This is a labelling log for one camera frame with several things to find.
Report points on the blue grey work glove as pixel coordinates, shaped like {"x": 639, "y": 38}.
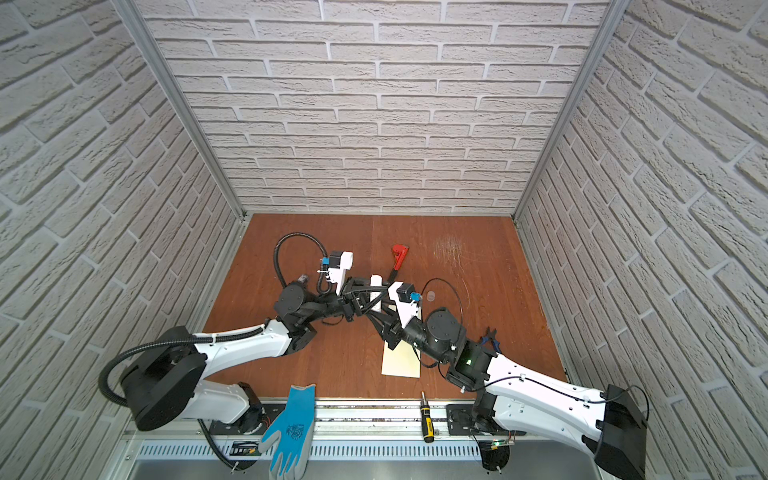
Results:
{"x": 291, "y": 435}

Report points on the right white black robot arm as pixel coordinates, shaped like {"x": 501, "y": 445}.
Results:
{"x": 606, "y": 424}

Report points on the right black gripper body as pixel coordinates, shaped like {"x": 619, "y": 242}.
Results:
{"x": 402, "y": 334}

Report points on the aluminium front rail frame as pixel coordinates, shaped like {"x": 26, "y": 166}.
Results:
{"x": 359, "y": 438}

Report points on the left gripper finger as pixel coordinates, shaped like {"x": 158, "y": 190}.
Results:
{"x": 367, "y": 305}
{"x": 375, "y": 285}

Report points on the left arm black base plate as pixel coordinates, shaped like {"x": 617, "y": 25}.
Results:
{"x": 254, "y": 422}

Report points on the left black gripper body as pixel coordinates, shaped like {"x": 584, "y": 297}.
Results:
{"x": 350, "y": 304}

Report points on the cream yellow envelope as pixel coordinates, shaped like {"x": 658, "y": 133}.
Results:
{"x": 401, "y": 361}

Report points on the red black pipe wrench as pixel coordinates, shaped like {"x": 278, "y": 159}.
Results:
{"x": 399, "y": 252}

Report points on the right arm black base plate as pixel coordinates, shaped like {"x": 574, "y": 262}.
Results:
{"x": 474, "y": 420}

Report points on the white glue stick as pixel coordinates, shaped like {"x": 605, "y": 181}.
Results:
{"x": 376, "y": 298}

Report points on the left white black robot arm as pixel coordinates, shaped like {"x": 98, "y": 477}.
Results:
{"x": 169, "y": 378}

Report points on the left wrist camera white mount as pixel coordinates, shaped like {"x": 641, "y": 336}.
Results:
{"x": 333, "y": 270}

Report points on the black yellow screwdriver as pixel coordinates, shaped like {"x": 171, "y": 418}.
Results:
{"x": 426, "y": 422}

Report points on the blue handled pliers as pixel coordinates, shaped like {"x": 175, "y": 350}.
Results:
{"x": 489, "y": 340}

